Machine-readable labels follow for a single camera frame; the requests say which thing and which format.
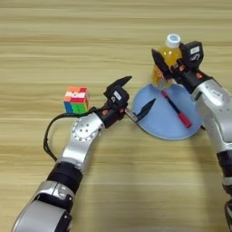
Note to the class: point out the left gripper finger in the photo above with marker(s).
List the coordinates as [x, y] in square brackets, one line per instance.
[122, 81]
[145, 109]

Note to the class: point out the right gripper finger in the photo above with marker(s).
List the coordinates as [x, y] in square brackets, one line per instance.
[160, 64]

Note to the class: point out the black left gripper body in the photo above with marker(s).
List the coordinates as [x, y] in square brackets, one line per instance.
[111, 114]

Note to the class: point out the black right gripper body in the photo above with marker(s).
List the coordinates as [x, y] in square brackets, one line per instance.
[188, 77]

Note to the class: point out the orange juice bottle white cap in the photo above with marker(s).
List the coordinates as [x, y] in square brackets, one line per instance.
[169, 54]

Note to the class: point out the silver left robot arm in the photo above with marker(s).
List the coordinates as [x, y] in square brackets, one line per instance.
[81, 130]

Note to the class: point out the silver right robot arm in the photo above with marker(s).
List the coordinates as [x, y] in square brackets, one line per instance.
[216, 105]

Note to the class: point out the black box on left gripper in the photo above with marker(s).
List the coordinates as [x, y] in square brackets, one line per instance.
[116, 96]

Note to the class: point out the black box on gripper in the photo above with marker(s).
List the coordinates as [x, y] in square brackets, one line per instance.
[193, 54]
[116, 96]

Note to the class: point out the light blue round plate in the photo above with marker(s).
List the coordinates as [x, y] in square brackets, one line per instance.
[163, 120]

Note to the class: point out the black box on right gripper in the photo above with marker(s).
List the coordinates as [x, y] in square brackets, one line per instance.
[193, 54]

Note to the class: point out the red and black marker pen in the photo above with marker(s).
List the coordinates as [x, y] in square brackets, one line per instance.
[176, 109]

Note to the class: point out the colourful puzzle cube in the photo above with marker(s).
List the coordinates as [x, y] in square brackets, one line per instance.
[76, 100]

